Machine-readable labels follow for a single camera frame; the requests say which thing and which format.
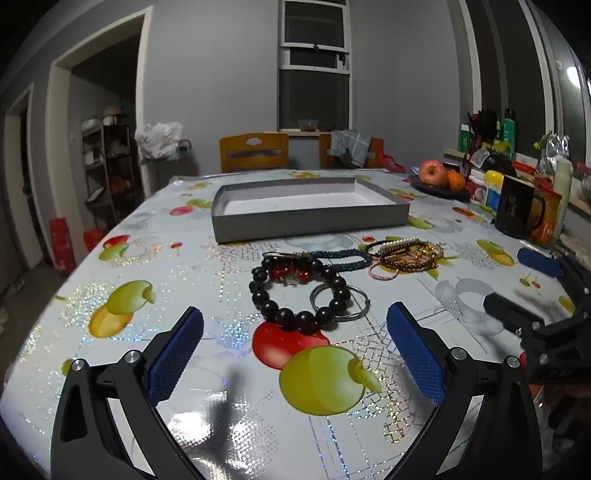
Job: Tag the plaid cloth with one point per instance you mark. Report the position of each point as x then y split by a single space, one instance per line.
351 147

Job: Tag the small red bag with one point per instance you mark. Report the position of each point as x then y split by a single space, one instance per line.
93 239

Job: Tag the red bag on chair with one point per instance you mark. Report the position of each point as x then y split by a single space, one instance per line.
383 159

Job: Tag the red lidded jar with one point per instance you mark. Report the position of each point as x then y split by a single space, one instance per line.
475 187

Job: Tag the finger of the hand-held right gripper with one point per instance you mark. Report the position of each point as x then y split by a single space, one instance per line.
505 311
538 262

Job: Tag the window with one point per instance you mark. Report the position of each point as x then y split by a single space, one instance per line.
316 92

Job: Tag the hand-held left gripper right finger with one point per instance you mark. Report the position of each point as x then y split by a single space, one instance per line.
418 355

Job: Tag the white plastic bag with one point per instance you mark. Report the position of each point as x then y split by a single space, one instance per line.
159 138

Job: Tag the wooden chair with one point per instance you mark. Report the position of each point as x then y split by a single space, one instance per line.
325 152
254 154

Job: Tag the metal storage shelf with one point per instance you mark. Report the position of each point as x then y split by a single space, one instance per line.
108 166

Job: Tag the dark fruit plate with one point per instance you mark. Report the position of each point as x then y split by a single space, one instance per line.
429 190

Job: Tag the black bag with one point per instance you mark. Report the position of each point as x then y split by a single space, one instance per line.
496 161

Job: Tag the white plastic bottle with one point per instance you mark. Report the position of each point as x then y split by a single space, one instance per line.
563 180

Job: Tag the white bottle yellow cap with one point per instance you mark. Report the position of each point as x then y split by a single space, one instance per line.
493 194

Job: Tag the green bottle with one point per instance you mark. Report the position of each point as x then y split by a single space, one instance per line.
509 134

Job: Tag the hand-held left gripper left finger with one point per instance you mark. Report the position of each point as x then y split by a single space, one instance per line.
178 355

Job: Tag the red apple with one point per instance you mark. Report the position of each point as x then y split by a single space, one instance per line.
433 173

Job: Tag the red bag on floor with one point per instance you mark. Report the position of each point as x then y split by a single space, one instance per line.
62 244

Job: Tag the silver foil bag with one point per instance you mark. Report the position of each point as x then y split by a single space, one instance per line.
556 147

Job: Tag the grey cardboard box tray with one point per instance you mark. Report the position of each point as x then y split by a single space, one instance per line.
300 221

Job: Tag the orange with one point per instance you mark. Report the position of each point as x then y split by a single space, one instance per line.
456 181

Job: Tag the orange package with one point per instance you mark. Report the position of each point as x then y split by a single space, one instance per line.
549 221

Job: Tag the stool under plastic bag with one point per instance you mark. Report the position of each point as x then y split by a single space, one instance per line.
161 175

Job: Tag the black mug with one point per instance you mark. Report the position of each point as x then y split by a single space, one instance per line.
512 207

